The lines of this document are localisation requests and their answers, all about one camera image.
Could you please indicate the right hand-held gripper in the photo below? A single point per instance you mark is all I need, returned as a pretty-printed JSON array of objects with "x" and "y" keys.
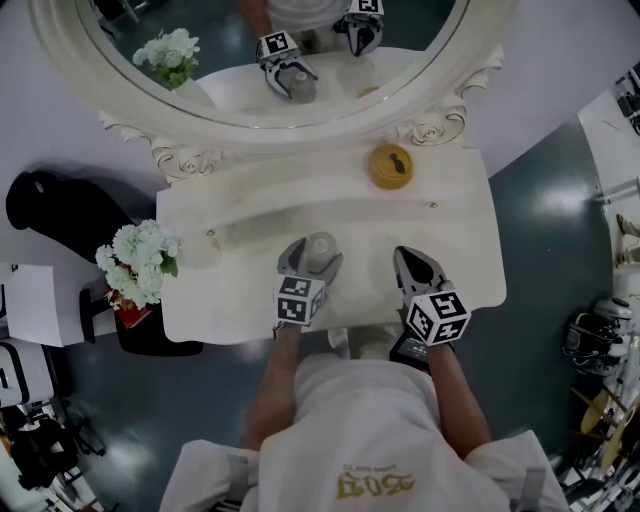
[{"x": 438, "y": 316}]

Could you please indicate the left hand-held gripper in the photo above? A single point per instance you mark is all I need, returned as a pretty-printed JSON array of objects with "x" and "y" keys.
[{"x": 299, "y": 300}]

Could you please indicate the small translucent bottle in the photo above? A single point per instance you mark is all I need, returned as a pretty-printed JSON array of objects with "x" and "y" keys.
[{"x": 320, "y": 247}]

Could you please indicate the person's right forearm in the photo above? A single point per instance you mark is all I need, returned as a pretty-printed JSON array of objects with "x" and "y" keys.
[{"x": 457, "y": 400}]

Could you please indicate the person's left forearm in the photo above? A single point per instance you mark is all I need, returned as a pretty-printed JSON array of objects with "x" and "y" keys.
[{"x": 277, "y": 385}]

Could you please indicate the white dressing table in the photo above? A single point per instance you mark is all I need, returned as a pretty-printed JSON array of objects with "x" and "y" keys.
[{"x": 350, "y": 220}]

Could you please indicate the person's white trouser legs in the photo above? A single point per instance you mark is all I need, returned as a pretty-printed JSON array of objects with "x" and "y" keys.
[{"x": 372, "y": 340}]

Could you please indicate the round yellow lidded jar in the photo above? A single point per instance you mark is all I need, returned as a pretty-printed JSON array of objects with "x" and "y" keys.
[{"x": 391, "y": 167}]

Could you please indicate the oval white ornate mirror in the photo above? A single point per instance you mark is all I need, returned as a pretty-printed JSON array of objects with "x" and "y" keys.
[{"x": 260, "y": 125}]

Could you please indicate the person's white shirt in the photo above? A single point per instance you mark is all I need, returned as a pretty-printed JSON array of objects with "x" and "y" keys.
[{"x": 370, "y": 430}]

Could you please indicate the white flower bouquet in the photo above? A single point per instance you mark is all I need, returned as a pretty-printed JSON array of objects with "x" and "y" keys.
[{"x": 140, "y": 262}]

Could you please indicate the black stool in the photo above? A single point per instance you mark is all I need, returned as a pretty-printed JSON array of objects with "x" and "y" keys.
[{"x": 145, "y": 337}]

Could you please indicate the red flower box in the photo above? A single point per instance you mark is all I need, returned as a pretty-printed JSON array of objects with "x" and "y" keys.
[{"x": 133, "y": 316}]

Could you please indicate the grey and black headset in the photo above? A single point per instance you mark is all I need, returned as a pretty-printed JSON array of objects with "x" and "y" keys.
[{"x": 597, "y": 337}]

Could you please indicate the white side desk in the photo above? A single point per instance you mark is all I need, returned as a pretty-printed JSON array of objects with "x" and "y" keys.
[{"x": 607, "y": 145}]

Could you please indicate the yellow metal stand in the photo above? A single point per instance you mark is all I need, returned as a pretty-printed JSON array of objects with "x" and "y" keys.
[{"x": 602, "y": 415}]

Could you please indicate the black padded chair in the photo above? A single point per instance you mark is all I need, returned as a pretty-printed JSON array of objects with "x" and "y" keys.
[{"x": 60, "y": 205}]

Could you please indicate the black device on desk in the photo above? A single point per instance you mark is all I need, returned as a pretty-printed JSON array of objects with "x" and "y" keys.
[{"x": 629, "y": 97}]

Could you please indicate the white cabinet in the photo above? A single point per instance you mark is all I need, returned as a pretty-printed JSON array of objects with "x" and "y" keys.
[{"x": 30, "y": 305}]

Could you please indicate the white case with black trim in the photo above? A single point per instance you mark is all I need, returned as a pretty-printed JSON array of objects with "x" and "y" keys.
[{"x": 17, "y": 372}]

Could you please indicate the black equipment pile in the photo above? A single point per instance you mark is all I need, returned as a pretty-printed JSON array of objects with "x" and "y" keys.
[{"x": 42, "y": 450}]

